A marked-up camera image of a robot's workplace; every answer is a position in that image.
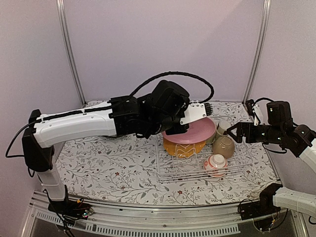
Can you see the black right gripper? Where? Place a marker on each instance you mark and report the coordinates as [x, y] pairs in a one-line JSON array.
[[243, 127]]

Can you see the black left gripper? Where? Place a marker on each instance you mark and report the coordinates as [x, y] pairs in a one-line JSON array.
[[182, 131]]

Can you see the pink bear plate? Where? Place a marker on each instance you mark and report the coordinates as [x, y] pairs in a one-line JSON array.
[[198, 131]]

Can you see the red patterned white bowl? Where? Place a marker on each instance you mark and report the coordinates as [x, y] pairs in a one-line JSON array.
[[215, 166]]

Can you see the yellow polka dot plate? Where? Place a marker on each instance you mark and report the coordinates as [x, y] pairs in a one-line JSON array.
[[182, 150]]

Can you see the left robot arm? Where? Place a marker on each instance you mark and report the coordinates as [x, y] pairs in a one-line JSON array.
[[146, 116]]

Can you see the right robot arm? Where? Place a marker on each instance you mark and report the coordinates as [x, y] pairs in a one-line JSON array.
[[280, 130]]

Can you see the white brown cup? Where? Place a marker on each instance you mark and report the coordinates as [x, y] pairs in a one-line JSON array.
[[222, 126]]

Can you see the beige ceramic bowl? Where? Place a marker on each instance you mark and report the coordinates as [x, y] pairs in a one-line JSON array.
[[224, 146]]

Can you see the floral tablecloth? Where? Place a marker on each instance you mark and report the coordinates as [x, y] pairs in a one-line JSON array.
[[124, 170]]

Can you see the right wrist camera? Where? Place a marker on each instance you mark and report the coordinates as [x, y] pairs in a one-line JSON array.
[[254, 110]]

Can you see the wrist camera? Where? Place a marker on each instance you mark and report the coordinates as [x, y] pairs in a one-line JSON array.
[[196, 111], [254, 110]]

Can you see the white wire dish rack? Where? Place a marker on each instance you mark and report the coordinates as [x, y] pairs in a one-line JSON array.
[[173, 168]]

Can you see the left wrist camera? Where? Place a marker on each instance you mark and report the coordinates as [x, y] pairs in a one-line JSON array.
[[196, 111]]

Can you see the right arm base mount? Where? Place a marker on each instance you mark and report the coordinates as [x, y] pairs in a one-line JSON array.
[[249, 209]]

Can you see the right aluminium frame post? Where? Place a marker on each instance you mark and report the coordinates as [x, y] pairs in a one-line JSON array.
[[259, 48]]

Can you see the aluminium frame post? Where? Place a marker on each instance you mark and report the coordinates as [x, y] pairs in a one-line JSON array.
[[69, 51], [259, 48]]

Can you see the aluminium front rail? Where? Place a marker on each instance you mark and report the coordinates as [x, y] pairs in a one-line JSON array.
[[111, 219]]

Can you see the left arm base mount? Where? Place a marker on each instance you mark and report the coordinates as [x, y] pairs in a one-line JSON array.
[[73, 209]]

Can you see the left aluminium frame post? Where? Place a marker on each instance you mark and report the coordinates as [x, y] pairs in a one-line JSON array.
[[69, 51]]

